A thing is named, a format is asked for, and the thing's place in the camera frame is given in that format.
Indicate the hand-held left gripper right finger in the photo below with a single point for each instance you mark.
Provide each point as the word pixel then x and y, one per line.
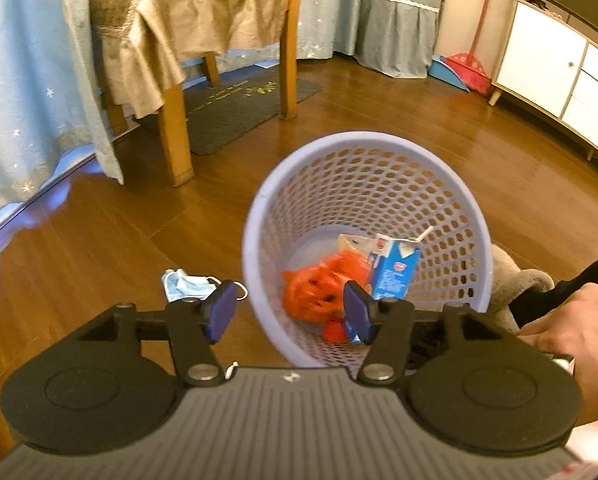
pixel 359 312

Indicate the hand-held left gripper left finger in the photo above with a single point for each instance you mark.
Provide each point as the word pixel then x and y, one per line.
pixel 220 310

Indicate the red bottle cap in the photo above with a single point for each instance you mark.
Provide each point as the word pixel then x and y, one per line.
pixel 334 331

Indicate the red plastic bag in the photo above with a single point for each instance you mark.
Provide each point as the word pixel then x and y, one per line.
pixel 309 290

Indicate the blue milk carton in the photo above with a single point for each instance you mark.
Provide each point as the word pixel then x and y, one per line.
pixel 394 270

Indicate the purple mesh plastic basket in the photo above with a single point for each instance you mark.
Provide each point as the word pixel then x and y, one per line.
pixel 264 240

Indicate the person's right forearm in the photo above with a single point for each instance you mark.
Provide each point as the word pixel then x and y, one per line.
pixel 579 275

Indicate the person's right hand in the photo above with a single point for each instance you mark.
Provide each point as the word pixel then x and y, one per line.
pixel 594 340

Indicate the blue face mask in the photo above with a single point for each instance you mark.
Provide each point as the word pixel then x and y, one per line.
pixel 186 282

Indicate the person's right plush slipper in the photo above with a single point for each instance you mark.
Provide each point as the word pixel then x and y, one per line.
pixel 509 285

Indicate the dark grey door mat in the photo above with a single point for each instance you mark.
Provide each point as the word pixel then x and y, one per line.
pixel 239 110

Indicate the blue dustpan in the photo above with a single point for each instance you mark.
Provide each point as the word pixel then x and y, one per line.
pixel 446 72

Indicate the grey fabric furniture cover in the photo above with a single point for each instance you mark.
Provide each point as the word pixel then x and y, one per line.
pixel 399 20

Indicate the blue star curtain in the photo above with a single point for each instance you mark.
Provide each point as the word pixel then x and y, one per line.
pixel 329 5
pixel 24 85

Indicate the white wooden cabinet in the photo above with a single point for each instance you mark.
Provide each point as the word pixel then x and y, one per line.
pixel 544 60

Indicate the grey floor rail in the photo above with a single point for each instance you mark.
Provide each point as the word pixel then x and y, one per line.
pixel 39 195

